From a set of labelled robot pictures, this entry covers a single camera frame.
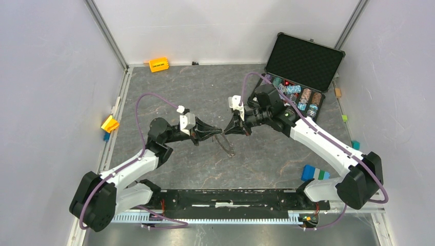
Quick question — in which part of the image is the orange plastic block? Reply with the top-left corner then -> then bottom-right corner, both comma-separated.
148,57 -> 169,73

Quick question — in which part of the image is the yellow orange block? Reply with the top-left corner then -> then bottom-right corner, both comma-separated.
101,115 -> 120,133

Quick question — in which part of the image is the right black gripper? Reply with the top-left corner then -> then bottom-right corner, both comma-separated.
224,107 -> 271,136

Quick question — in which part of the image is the black poker chip case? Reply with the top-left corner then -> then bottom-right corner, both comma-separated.
262,32 -> 346,121

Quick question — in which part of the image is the large metal disc keyring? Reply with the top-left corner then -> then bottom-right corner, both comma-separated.
213,133 -> 235,158

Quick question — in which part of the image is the blue white green block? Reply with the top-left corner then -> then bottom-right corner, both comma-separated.
301,165 -> 330,181

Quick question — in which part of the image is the orange small cube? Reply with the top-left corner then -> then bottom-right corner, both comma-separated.
334,88 -> 342,98

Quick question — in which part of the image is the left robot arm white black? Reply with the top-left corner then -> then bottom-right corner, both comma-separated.
69,115 -> 222,232

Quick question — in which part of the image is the teal cube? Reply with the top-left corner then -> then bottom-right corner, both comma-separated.
351,140 -> 360,150

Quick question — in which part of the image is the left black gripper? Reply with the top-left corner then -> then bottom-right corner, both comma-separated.
164,116 -> 222,146

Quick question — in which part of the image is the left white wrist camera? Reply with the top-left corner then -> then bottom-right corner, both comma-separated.
176,105 -> 196,135

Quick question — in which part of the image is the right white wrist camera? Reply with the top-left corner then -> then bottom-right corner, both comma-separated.
228,95 -> 245,121

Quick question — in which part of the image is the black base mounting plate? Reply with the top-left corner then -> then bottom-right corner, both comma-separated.
143,179 -> 330,219

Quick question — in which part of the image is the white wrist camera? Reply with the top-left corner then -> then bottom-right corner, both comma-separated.
228,95 -> 245,121
176,105 -> 196,135

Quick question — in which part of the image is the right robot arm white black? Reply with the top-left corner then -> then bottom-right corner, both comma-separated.
224,84 -> 385,210

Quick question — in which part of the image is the small blue block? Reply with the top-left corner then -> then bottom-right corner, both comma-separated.
103,132 -> 110,142

